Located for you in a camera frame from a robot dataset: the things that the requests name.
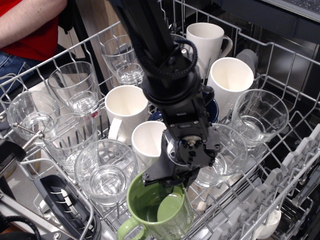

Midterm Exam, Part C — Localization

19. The person forearm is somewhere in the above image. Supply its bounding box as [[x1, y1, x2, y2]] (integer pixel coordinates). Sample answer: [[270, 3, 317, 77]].
[[0, 0, 68, 48]]

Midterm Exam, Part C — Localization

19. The clear glass far left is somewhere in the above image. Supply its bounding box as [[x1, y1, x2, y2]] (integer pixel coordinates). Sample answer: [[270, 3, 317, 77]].
[[7, 91, 60, 140]]

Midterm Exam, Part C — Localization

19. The white mug back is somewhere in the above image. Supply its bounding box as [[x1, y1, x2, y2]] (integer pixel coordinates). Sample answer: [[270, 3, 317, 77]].
[[186, 22, 233, 80]]

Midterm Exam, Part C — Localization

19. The dark blue mug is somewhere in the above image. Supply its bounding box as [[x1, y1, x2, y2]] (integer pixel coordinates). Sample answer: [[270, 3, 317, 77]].
[[148, 92, 219, 127]]

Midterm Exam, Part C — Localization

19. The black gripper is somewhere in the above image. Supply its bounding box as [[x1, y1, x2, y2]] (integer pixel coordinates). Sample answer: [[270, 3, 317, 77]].
[[142, 85, 221, 188]]

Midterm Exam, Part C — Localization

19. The clear glass left lower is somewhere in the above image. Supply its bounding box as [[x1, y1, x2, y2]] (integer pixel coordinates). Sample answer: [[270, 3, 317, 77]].
[[43, 113, 98, 180]]

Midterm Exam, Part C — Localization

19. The grey wire dishwasher rack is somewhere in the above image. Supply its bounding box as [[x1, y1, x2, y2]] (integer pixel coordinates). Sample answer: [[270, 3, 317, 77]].
[[0, 0, 320, 240]]

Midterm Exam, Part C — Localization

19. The grey rack roller wheel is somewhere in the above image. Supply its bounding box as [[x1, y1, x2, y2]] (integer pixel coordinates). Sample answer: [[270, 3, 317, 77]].
[[235, 49, 259, 76]]

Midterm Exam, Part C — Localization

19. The clear tall glass left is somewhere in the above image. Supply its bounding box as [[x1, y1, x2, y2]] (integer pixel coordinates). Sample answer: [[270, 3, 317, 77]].
[[47, 61, 99, 118]]

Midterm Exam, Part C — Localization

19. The clear glass back left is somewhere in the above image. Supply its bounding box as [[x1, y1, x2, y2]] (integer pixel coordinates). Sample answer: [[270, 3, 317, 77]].
[[100, 34, 144, 87]]

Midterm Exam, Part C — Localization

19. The clear glass front right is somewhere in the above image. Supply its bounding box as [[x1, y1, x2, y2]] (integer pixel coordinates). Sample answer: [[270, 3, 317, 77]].
[[194, 123, 249, 189]]

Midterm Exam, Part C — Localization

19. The green ceramic mug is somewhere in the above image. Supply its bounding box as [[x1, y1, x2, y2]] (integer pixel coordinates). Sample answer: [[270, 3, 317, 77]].
[[116, 173, 194, 240]]

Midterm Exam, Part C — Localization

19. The white mug centre left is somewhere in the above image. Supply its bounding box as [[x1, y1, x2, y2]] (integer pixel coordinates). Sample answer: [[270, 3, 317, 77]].
[[104, 85, 149, 146]]

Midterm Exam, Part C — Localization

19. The clear glass far right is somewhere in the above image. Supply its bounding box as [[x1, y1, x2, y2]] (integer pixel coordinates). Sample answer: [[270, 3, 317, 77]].
[[231, 89, 289, 150]]

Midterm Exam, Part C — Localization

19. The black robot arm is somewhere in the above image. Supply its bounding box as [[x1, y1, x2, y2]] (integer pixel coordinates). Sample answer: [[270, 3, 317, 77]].
[[111, 0, 220, 187]]

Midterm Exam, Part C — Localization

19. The white mug front centre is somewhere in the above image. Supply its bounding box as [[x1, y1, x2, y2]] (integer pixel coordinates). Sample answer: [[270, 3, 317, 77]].
[[131, 121, 167, 173]]

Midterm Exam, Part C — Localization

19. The metal spring clamp rod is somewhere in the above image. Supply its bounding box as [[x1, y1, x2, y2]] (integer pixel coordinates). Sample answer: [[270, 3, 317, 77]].
[[12, 122, 46, 151]]

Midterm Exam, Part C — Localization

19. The blue jeans leg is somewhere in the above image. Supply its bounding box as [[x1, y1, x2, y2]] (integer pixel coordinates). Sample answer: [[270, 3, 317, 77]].
[[0, 51, 41, 97]]

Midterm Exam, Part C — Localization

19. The red shirt torso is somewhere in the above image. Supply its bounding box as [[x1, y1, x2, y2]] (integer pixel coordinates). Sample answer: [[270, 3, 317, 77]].
[[0, 0, 59, 62]]

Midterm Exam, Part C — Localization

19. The grey plastic tine holder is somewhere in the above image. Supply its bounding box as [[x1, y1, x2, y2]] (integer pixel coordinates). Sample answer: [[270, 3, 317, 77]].
[[206, 126, 320, 240]]

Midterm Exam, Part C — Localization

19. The white bowl lower rack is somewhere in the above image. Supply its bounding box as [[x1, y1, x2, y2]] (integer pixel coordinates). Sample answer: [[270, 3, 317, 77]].
[[253, 209, 282, 240]]

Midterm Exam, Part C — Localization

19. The clear glass front left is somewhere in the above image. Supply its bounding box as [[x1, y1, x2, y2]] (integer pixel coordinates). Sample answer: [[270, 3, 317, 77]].
[[74, 139, 138, 207]]

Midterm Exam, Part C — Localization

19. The white mug right tilted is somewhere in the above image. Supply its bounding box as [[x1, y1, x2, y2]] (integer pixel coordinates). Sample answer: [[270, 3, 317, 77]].
[[206, 57, 254, 119]]

